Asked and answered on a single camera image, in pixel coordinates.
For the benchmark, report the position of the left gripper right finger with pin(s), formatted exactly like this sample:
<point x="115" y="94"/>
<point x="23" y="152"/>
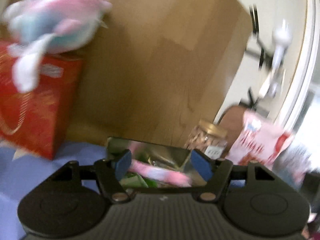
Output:
<point x="214" y="172"/>

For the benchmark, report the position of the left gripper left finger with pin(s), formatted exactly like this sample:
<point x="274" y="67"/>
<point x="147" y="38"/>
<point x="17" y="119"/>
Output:
<point x="109" y="172"/>

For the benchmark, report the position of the pink snack bar packet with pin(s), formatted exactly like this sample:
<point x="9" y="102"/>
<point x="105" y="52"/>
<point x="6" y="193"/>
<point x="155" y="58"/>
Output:
<point x="162" y="175"/>

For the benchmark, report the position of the green snack packet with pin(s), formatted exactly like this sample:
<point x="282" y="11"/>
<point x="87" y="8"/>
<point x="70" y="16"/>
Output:
<point x="136" y="180"/>

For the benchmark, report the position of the glass jar of nuts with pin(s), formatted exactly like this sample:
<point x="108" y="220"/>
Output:
<point x="208" y="138"/>

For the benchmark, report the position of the black sheep print box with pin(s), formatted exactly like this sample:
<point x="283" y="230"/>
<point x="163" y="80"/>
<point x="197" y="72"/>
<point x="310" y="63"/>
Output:
<point x="172" y="158"/>

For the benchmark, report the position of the brown chair back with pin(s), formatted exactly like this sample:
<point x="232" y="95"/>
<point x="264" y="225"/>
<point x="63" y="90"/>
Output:
<point x="232" y="121"/>

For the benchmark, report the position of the pink fried twist bag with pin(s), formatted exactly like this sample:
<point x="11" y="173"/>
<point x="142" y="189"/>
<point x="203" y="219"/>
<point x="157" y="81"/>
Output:
<point x="259" y="140"/>

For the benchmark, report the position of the blue patterned tablecloth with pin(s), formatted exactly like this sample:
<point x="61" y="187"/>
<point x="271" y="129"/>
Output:
<point x="22" y="171"/>

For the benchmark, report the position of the red gift box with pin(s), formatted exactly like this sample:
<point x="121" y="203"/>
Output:
<point x="38" y="120"/>

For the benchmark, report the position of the wooden board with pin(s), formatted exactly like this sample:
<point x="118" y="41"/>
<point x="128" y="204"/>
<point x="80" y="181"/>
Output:
<point x="158" y="68"/>

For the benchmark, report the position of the pink blue plush toy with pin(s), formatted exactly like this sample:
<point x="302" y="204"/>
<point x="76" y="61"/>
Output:
<point x="49" y="27"/>

